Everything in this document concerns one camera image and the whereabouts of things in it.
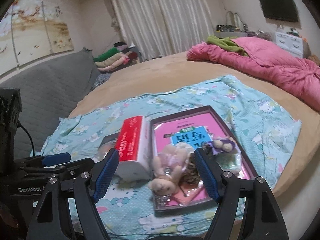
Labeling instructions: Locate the leopard print cloth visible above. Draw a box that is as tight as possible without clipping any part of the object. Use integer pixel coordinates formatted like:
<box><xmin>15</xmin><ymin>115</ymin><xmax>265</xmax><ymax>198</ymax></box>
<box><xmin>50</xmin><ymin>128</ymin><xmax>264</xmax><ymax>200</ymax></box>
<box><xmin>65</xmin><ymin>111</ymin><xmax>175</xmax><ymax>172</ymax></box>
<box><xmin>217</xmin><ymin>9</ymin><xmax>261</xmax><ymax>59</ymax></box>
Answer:
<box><xmin>181</xmin><ymin>153</ymin><xmax>201</xmax><ymax>185</ymax></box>

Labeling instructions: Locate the purple plush toy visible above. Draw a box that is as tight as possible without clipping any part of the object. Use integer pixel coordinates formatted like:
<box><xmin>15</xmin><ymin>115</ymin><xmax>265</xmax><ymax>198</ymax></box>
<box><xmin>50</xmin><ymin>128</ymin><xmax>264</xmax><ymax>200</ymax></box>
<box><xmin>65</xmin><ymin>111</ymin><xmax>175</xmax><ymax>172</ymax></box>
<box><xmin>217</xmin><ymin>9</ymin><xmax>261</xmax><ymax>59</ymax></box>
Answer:
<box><xmin>207</xmin><ymin>137</ymin><xmax>240</xmax><ymax>155</ymax></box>

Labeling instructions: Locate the pink plush doll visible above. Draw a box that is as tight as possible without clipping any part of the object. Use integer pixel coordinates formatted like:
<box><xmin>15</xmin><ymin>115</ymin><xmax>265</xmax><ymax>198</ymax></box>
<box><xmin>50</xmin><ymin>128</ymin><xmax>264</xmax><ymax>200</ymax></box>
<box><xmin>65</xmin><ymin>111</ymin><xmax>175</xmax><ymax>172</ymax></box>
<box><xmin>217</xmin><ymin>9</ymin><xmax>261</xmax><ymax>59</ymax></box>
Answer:
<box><xmin>148</xmin><ymin>142</ymin><xmax>194</xmax><ymax>197</ymax></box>

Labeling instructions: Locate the white floral cloth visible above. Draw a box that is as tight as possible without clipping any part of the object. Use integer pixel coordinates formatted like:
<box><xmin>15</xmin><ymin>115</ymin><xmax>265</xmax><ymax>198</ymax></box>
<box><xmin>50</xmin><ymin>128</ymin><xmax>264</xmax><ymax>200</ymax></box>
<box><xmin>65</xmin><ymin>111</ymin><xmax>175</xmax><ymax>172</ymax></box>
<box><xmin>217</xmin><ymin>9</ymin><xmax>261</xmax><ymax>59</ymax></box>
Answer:
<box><xmin>216</xmin><ymin>153</ymin><xmax>242</xmax><ymax>174</ymax></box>

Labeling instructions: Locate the bagged beige plush toy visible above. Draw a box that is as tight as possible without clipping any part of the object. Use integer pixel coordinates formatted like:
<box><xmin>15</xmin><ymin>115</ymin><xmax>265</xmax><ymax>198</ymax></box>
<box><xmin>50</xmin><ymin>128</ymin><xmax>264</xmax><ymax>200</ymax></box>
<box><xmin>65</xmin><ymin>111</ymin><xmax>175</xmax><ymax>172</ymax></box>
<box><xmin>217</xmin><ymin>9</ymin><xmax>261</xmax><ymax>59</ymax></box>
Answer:
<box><xmin>95</xmin><ymin>142</ymin><xmax>115</xmax><ymax>162</ymax></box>

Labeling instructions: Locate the orange pink packet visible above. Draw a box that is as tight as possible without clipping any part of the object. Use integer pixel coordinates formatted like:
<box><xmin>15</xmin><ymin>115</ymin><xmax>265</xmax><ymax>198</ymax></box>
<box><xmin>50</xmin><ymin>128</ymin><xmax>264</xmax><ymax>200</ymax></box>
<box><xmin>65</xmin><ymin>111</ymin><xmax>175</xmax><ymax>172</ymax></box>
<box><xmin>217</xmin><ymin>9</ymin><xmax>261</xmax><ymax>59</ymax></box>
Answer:
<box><xmin>172</xmin><ymin>181</ymin><xmax>207</xmax><ymax>205</ymax></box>

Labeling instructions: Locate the red white tissue pack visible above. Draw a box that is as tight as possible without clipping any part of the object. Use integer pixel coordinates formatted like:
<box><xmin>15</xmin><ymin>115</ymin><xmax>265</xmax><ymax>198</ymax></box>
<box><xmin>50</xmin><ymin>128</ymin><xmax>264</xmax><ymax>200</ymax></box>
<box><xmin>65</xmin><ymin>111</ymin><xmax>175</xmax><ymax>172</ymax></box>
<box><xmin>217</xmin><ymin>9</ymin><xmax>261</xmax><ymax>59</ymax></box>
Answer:
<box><xmin>116</xmin><ymin>115</ymin><xmax>152</xmax><ymax>182</ymax></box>

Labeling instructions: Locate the teal cartoon blanket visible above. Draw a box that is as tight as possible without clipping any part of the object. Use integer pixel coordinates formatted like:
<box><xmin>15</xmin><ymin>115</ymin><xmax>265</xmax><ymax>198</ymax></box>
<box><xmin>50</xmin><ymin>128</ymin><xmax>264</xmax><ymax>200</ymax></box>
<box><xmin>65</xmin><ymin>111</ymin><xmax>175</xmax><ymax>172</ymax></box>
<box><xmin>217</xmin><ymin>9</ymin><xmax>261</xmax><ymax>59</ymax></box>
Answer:
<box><xmin>40</xmin><ymin>75</ymin><xmax>302</xmax><ymax>239</ymax></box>

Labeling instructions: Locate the dark shallow box tray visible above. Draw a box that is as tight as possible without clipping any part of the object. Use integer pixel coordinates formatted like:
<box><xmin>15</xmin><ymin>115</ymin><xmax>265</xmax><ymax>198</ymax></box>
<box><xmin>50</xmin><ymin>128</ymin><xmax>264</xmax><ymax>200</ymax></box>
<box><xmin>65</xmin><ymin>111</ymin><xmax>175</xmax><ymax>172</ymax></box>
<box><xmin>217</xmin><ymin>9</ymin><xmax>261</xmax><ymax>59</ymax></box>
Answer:
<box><xmin>150</xmin><ymin>105</ymin><xmax>259</xmax><ymax>218</ymax></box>

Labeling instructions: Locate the pink blue book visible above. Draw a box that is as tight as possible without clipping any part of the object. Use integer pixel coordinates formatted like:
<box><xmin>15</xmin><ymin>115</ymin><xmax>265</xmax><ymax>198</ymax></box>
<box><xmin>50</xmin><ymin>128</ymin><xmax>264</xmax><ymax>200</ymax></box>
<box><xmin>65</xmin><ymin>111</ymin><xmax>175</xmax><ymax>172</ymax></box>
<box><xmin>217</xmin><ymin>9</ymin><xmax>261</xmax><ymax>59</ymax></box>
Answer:
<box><xmin>152</xmin><ymin>112</ymin><xmax>251</xmax><ymax>207</ymax></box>

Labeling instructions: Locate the stack of folded blankets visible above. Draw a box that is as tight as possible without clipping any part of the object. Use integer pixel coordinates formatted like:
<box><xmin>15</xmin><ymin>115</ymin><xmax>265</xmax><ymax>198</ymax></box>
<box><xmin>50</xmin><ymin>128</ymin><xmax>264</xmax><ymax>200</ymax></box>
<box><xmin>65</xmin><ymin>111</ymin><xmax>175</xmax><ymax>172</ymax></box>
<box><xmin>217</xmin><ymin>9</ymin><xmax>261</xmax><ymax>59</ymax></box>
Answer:
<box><xmin>93</xmin><ymin>42</ymin><xmax>141</xmax><ymax>73</ymax></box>

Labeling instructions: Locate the pink quilt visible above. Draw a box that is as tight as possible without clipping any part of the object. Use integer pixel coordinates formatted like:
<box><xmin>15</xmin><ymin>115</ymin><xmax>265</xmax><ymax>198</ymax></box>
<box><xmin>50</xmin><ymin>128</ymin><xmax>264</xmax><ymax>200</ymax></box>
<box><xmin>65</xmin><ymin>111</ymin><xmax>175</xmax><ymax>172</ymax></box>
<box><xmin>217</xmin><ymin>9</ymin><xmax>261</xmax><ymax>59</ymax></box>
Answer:
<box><xmin>187</xmin><ymin>37</ymin><xmax>319</xmax><ymax>112</ymax></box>

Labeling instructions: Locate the green garment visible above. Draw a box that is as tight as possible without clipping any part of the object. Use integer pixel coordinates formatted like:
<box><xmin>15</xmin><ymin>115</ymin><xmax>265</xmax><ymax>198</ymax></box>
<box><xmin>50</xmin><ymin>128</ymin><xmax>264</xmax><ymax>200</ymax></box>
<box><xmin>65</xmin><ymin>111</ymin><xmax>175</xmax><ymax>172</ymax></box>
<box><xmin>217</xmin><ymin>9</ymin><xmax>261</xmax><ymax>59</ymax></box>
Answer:
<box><xmin>206</xmin><ymin>35</ymin><xmax>248</xmax><ymax>56</ymax></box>

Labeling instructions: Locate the cluttered desk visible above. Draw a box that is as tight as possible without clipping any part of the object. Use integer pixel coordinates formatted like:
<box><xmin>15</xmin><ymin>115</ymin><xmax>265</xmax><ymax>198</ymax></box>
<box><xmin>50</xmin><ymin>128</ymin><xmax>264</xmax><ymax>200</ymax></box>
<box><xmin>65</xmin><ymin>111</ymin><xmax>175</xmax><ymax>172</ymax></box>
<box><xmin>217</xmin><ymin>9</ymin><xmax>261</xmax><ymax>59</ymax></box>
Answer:
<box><xmin>215</xmin><ymin>11</ymin><xmax>273</xmax><ymax>41</ymax></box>

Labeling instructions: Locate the white drawer cabinet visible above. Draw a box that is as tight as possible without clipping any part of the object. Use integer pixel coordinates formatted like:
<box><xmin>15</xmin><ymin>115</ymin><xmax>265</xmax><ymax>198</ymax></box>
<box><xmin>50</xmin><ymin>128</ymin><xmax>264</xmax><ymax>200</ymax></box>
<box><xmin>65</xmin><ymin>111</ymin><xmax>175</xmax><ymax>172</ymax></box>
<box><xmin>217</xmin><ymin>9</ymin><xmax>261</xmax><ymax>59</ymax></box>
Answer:
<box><xmin>275</xmin><ymin>31</ymin><xmax>304</xmax><ymax>58</ymax></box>

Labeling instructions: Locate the white curtain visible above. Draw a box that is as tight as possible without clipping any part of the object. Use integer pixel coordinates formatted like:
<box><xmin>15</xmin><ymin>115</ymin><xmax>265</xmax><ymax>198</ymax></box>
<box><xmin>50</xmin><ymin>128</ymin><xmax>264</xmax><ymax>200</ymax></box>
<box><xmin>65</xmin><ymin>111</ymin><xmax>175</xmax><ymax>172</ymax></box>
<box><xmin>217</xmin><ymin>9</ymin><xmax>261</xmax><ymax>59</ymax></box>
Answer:
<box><xmin>111</xmin><ymin>0</ymin><xmax>223</xmax><ymax>60</ymax></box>

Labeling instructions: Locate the black cable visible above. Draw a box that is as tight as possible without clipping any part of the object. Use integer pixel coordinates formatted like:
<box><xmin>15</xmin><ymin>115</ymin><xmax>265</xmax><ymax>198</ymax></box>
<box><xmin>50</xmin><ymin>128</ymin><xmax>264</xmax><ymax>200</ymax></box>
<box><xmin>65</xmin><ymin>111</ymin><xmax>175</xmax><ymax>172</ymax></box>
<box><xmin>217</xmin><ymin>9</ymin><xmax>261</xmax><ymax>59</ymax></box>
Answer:
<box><xmin>17</xmin><ymin>122</ymin><xmax>36</xmax><ymax>157</ymax></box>

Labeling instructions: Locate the wall painting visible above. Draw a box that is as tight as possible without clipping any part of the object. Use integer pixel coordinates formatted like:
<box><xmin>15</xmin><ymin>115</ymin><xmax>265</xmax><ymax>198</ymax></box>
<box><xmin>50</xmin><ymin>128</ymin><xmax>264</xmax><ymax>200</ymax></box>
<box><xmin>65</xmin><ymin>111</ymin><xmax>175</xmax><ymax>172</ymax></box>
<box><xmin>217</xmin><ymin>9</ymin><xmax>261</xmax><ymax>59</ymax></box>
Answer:
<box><xmin>1</xmin><ymin>0</ymin><xmax>74</xmax><ymax>75</ymax></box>

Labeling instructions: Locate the black wall television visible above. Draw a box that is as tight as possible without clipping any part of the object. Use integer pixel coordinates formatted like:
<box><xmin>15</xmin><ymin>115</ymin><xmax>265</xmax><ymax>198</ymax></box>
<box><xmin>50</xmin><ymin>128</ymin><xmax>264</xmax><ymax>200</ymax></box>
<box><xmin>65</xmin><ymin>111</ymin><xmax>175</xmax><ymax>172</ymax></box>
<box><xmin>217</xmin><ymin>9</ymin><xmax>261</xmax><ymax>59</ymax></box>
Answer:
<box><xmin>259</xmin><ymin>0</ymin><xmax>299</xmax><ymax>22</ymax></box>

